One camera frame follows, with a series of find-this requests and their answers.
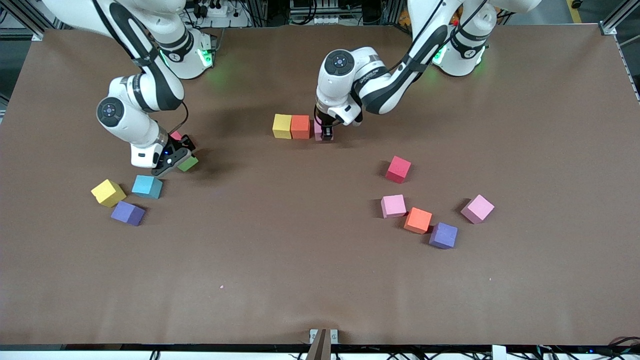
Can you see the red foam cube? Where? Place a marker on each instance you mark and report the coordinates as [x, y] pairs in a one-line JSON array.
[[176, 135], [398, 167]]

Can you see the metal bracket with brown post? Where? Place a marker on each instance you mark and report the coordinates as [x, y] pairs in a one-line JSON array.
[[322, 345]]

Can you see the yellow foam cube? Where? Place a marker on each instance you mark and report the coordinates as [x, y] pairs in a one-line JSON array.
[[281, 126], [107, 192]]

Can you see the violet foam cube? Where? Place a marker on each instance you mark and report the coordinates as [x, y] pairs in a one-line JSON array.
[[443, 235], [127, 213]]

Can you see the green foam cube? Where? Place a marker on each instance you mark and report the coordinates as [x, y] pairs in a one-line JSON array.
[[190, 164]]

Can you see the aluminium frame profile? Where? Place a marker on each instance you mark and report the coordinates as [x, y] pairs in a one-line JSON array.
[[36, 36], [607, 29]]

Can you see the pink foam cube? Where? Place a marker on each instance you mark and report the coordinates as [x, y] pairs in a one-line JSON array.
[[393, 206], [477, 208], [317, 134]]

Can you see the orange foam cube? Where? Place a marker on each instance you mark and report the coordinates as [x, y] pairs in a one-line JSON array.
[[418, 220], [300, 127]]

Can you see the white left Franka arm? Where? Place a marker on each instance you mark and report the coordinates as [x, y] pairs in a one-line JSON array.
[[340, 62]]

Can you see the grey equipment rack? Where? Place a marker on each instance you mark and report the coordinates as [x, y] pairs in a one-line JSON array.
[[325, 20]]

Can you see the brown table mat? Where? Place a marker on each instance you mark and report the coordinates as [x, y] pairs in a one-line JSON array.
[[300, 250]]

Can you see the white power strip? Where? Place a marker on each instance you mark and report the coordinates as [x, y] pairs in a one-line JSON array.
[[215, 9]]

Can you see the aluminium side rail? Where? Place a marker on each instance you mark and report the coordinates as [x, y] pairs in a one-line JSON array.
[[631, 75]]

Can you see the white label tag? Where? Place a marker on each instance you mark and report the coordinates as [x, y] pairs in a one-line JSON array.
[[498, 353]]

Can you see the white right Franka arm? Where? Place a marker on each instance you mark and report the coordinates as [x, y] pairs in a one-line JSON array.
[[111, 111]]

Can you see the cyan foam cube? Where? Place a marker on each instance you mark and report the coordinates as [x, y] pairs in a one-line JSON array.
[[146, 186]]

